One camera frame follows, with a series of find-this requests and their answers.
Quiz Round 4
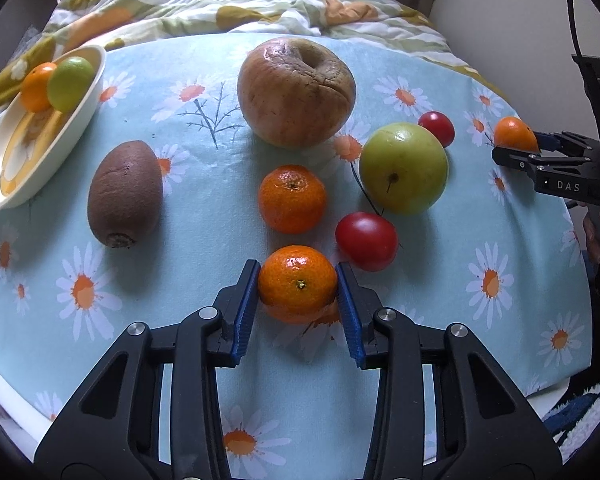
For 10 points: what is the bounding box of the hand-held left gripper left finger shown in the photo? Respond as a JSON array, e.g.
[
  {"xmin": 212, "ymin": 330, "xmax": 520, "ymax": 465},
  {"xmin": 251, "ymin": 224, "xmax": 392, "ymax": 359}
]
[{"xmin": 34, "ymin": 259, "xmax": 262, "ymax": 480}]

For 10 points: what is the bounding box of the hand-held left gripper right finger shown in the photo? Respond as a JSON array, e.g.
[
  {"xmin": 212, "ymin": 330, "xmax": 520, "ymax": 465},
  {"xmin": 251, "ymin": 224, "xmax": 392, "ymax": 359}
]
[{"xmin": 334, "ymin": 261, "xmax": 563, "ymax": 480}]

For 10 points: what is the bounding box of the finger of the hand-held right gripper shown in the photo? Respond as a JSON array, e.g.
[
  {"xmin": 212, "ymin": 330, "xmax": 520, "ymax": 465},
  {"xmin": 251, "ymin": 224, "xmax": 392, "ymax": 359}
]
[
  {"xmin": 492, "ymin": 145, "xmax": 588, "ymax": 181},
  {"xmin": 534, "ymin": 131, "xmax": 600, "ymax": 159}
]

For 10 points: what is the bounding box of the small tangerine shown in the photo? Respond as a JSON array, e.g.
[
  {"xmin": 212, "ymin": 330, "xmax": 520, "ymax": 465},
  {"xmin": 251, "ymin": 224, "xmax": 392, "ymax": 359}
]
[
  {"xmin": 494, "ymin": 116, "xmax": 540, "ymax": 153},
  {"xmin": 257, "ymin": 245, "xmax": 338, "ymax": 324},
  {"xmin": 258, "ymin": 165, "xmax": 327, "ymax": 234}
]

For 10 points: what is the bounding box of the large red tomato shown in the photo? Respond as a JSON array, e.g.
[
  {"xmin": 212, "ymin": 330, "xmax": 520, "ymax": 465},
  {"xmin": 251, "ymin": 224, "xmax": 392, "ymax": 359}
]
[{"xmin": 335, "ymin": 212, "xmax": 399, "ymax": 272}]

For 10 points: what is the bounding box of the small red tomato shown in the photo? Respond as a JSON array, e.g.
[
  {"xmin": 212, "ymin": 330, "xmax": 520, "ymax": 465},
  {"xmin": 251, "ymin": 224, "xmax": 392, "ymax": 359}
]
[{"xmin": 418, "ymin": 111, "xmax": 455, "ymax": 148}]

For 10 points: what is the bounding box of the large green apple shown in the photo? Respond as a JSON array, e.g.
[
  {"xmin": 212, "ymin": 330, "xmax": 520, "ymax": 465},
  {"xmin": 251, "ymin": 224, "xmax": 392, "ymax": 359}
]
[{"xmin": 359, "ymin": 122, "xmax": 449, "ymax": 214}]

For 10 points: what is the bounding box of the brown kiwi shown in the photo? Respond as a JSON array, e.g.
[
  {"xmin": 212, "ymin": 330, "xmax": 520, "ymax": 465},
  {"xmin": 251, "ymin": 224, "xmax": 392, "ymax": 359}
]
[{"xmin": 87, "ymin": 140, "xmax": 164, "ymax": 249}]

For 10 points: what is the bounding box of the wrinkled brown apple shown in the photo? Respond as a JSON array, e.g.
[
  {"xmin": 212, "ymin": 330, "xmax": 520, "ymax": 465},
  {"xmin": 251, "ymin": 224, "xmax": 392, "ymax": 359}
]
[{"xmin": 237, "ymin": 37, "xmax": 357, "ymax": 148}]

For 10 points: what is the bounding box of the cream oval bowl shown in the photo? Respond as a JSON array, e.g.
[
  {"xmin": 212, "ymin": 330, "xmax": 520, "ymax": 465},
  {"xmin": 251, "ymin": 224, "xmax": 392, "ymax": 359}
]
[{"xmin": 0, "ymin": 44, "xmax": 107, "ymax": 212}]

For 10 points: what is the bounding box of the blue daisy print tablecloth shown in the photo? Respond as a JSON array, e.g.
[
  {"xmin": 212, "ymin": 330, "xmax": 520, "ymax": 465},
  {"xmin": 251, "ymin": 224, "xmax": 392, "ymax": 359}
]
[{"xmin": 0, "ymin": 35, "xmax": 598, "ymax": 466}]

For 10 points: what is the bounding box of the fluffy blue white rug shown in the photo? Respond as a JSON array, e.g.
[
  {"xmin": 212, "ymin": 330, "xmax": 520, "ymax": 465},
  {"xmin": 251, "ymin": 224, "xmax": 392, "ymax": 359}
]
[{"xmin": 541, "ymin": 374, "xmax": 600, "ymax": 462}]

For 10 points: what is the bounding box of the small green apple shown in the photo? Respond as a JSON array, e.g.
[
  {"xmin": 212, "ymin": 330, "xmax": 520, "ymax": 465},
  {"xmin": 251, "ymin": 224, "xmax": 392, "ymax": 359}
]
[{"xmin": 47, "ymin": 56, "xmax": 96, "ymax": 112}]

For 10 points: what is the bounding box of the orange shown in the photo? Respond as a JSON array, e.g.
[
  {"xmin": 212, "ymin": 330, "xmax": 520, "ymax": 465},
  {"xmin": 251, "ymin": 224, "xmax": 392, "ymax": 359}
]
[{"xmin": 20, "ymin": 62, "xmax": 58, "ymax": 112}]

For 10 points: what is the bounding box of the green striped floral blanket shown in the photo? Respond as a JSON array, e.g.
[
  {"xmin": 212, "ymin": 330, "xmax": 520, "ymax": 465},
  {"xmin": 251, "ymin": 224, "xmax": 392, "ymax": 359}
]
[{"xmin": 0, "ymin": 0, "xmax": 483, "ymax": 153}]

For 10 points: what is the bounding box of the black cable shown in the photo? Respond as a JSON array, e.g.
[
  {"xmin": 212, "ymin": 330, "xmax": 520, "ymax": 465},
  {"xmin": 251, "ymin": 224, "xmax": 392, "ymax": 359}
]
[{"xmin": 564, "ymin": 0, "xmax": 585, "ymax": 57}]

